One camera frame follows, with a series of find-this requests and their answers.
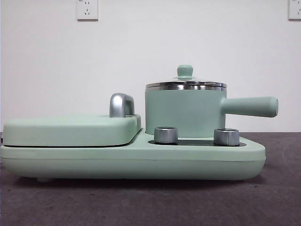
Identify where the glass lid with green knob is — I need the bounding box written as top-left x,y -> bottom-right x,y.
145,65 -> 228,89

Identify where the mint green pot with handle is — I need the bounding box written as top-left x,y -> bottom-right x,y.
144,86 -> 279,139

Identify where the mint green hinged grill cover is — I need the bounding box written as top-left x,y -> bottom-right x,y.
1,113 -> 142,147

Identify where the silver control knob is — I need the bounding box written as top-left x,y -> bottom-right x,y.
153,126 -> 179,144
213,128 -> 240,145

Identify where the black control panel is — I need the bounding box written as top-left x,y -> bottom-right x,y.
147,138 -> 247,146

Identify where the mint green breakfast machine base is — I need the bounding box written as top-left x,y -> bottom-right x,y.
0,137 -> 267,183

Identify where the silver grill cover handle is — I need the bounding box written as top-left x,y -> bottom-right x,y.
109,93 -> 135,118

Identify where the white wall socket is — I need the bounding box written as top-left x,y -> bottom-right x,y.
288,0 -> 301,21
76,0 -> 99,21

